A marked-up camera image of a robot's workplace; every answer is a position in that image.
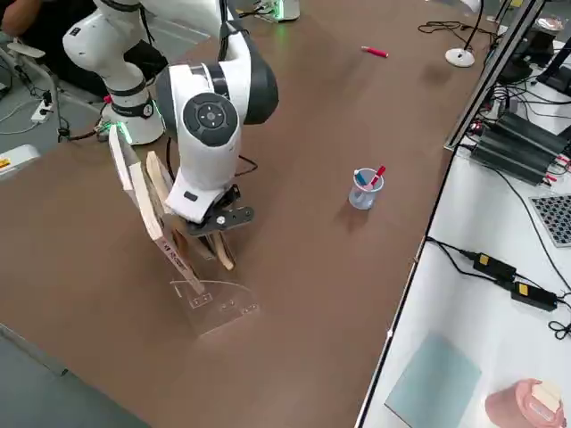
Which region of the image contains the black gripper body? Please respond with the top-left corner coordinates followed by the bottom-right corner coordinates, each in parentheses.
top-left (198, 185), bottom-right (242, 222)

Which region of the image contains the clear acrylic storage rack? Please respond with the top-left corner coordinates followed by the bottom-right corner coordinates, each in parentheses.
top-left (106, 124), bottom-right (263, 339)

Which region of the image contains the clear plastic pen cup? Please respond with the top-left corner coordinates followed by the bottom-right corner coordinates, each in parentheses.
top-left (347, 165), bottom-right (387, 210)

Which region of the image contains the red capped marker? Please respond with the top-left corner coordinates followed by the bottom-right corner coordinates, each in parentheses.
top-left (368, 165), bottom-right (387, 191)

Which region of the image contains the white floor power strip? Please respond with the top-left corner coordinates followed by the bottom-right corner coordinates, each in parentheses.
top-left (29, 98), bottom-right (57, 124)

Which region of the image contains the white control box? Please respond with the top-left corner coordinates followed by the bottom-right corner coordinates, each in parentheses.
top-left (0, 144), bottom-right (42, 180)

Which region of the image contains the person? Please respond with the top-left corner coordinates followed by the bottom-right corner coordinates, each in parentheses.
top-left (0, 0), bottom-right (111, 97)

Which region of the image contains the pale blue sheet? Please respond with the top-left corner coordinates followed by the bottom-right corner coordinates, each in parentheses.
top-left (383, 333), bottom-right (484, 424)

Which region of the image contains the black power adapter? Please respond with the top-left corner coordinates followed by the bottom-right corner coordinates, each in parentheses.
top-left (509, 279), bottom-right (559, 312)
top-left (471, 251), bottom-right (517, 281)

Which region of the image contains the white desk lamp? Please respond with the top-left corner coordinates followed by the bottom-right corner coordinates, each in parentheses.
top-left (444, 0), bottom-right (487, 68)

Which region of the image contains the black finned power supply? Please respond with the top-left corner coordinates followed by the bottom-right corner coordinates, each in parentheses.
top-left (492, 111), bottom-right (571, 155)
top-left (471, 127), bottom-right (567, 185)

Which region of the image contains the checkerboard calibration plate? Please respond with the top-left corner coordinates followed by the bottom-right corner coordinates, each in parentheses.
top-left (529, 193), bottom-right (571, 248)

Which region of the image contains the pink roll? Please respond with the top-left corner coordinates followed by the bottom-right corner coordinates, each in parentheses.
top-left (484, 377), bottom-right (565, 428)

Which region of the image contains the black monitor stand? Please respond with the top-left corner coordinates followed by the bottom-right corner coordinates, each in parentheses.
top-left (536, 37), bottom-right (571, 97)

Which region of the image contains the black base cable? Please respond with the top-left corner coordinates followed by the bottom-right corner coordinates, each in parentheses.
top-left (56, 100), bottom-right (112, 144)

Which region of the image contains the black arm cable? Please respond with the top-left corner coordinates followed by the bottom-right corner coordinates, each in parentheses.
top-left (217, 0), bottom-right (238, 62)

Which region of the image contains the black adapter cable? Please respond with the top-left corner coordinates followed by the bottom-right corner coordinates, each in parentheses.
top-left (426, 235), bottom-right (481, 277)

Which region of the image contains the black lamp power cable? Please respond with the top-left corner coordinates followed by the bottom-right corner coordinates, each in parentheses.
top-left (418, 20), bottom-right (496, 50)

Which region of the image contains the aluminium divider post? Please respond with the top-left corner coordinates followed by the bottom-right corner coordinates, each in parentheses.
top-left (443, 0), bottom-right (543, 152)

